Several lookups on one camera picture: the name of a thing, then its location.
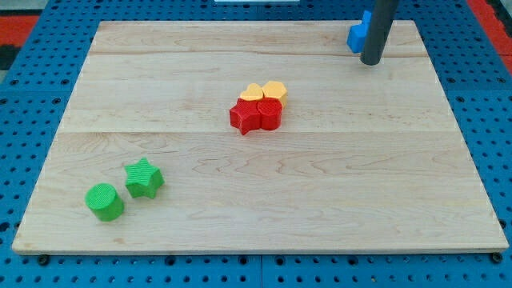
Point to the red circle block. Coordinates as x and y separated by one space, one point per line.
270 113

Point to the green circle block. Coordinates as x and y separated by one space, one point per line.
104 202

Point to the wooden board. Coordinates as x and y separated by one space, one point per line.
367 159

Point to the red star block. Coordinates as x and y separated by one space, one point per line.
245 116

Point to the yellow heart block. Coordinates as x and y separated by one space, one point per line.
253 92

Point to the yellow hexagon block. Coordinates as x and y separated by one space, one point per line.
276 90

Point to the green star block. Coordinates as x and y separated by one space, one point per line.
143 179

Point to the blue block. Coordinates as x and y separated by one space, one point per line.
357 33

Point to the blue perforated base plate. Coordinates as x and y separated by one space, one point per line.
34 93

